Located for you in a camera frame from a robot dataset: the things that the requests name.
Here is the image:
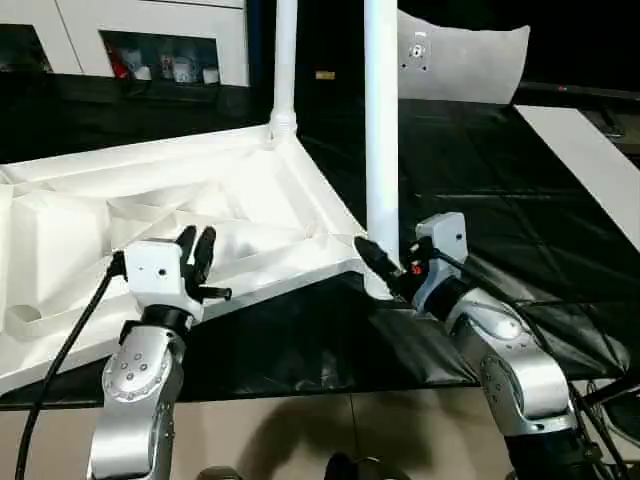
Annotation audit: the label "white plastic table top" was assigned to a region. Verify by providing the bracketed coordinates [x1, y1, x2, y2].
[0, 124, 401, 396]

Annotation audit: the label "white plastic table leg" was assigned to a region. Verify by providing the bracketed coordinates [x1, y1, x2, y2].
[269, 0, 300, 147]
[363, 0, 402, 301]

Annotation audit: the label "red bottle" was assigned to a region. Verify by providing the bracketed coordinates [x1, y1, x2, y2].
[107, 43, 127, 80]

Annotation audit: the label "white sideboard with glass doors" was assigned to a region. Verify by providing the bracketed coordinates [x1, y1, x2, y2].
[0, 0, 251, 89]

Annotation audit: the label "grey cushion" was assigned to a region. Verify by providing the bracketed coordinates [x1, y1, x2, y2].
[394, 9, 531, 106]

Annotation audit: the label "black cabinet with gold label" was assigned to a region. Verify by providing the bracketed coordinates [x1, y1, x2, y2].
[244, 0, 371, 144]

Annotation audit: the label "black stand leg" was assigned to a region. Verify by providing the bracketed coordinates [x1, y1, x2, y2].
[582, 372, 640, 407]

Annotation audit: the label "black bar with red light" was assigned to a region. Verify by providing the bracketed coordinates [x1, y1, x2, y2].
[514, 82, 640, 100]

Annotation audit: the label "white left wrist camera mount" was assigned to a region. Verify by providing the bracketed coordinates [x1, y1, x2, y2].
[122, 239, 206, 321]

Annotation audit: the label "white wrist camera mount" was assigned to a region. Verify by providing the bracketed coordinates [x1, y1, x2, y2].
[122, 239, 206, 321]
[412, 212, 469, 311]

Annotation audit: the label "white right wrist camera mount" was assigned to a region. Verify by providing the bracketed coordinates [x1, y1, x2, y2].
[412, 212, 469, 311]

